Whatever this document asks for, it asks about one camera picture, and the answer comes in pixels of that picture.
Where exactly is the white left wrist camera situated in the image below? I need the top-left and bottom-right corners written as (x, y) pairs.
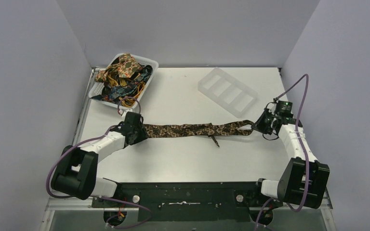
top-left (121, 108), bottom-right (133, 118)

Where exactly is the white plastic basket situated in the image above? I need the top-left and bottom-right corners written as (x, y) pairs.
top-left (88, 53), bottom-right (159, 109)

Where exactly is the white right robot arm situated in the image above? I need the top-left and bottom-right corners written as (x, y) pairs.
top-left (255, 101), bottom-right (330, 209)

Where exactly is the yellow striped tie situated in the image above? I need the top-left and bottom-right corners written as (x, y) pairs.
top-left (101, 76), bottom-right (149, 104)

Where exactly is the orange paisley tie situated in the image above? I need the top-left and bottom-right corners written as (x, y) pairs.
top-left (95, 53), bottom-right (144, 87)

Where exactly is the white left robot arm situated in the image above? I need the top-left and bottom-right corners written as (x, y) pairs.
top-left (46, 112), bottom-right (148, 207)

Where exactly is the brown floral tie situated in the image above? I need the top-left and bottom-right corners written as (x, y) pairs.
top-left (144, 120), bottom-right (256, 147)

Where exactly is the clear compartment tray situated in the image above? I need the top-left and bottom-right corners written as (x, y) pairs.
top-left (198, 67), bottom-right (258, 118)

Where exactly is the dark blue patterned tie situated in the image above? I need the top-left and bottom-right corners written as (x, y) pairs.
top-left (96, 65), bottom-right (153, 103)

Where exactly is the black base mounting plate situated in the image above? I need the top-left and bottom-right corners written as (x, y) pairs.
top-left (91, 182), bottom-right (283, 224)

